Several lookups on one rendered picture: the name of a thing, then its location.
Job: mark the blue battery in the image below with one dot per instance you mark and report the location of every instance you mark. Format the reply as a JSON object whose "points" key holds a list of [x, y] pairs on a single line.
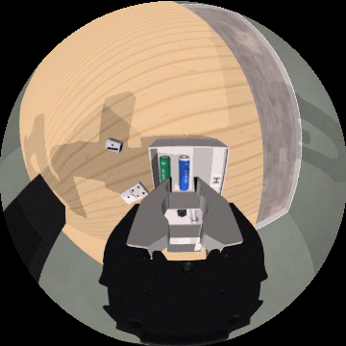
{"points": [[183, 172]]}

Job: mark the white rack of three labelled bins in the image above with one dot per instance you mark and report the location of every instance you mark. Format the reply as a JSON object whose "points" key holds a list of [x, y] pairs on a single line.
{"points": [[208, 161]]}

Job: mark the green aa battery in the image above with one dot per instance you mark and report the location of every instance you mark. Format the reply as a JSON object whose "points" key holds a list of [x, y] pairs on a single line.
{"points": [[165, 167]]}

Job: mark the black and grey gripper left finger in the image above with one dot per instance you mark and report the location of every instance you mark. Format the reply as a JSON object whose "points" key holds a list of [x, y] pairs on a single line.
{"points": [[141, 231]]}

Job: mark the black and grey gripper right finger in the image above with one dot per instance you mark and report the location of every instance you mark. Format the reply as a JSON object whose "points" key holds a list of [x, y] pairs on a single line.
{"points": [[226, 228]]}

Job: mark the white domino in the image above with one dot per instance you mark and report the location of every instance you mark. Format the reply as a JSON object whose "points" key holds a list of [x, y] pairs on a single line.
{"points": [[134, 192]]}

